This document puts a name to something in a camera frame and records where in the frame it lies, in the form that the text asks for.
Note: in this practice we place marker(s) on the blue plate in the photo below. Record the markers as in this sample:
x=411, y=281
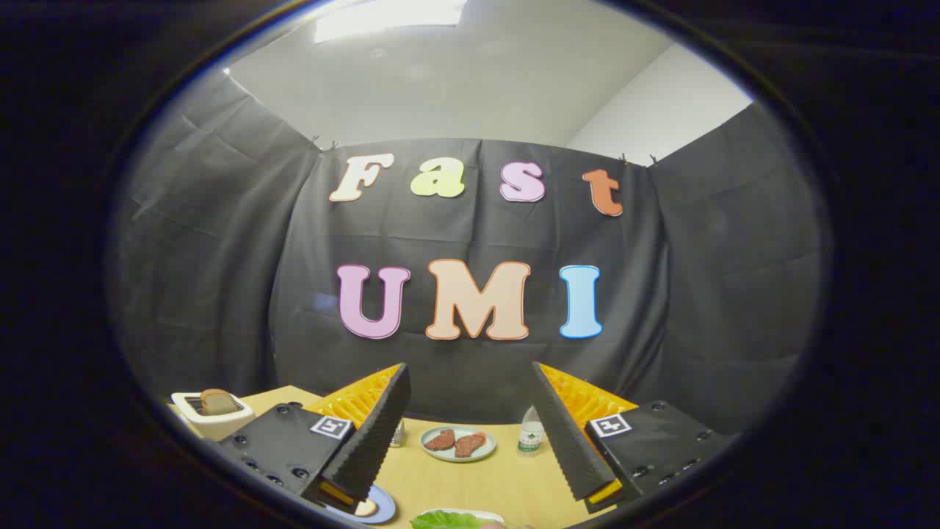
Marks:
x=385, y=507

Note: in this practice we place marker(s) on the toasted bread slice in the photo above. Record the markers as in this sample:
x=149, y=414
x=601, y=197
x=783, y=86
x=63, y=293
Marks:
x=217, y=402

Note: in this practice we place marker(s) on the pale green oval plate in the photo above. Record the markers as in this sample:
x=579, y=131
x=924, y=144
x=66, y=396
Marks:
x=459, y=458

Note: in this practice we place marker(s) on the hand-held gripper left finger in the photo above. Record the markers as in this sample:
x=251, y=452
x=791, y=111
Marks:
x=371, y=433

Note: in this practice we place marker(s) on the green lettuce leaf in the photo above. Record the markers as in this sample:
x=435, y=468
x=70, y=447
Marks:
x=448, y=521

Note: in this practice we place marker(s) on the brown meat patty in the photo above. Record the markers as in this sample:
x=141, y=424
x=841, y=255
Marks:
x=470, y=444
x=440, y=440

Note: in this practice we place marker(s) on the black backdrop cloth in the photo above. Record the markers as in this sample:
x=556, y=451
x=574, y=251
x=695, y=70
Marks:
x=294, y=257

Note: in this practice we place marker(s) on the clear water bottle green label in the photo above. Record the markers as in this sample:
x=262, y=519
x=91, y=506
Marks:
x=530, y=437

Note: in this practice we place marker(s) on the white bread slice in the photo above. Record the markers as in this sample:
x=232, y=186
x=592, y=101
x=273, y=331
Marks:
x=365, y=507

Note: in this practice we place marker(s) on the white toaster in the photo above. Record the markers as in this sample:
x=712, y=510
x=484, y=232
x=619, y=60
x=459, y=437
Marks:
x=213, y=426

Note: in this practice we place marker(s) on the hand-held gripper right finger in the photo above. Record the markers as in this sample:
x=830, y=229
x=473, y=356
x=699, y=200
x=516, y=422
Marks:
x=569, y=433

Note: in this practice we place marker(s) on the white square plate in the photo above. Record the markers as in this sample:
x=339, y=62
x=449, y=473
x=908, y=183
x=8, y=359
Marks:
x=470, y=513

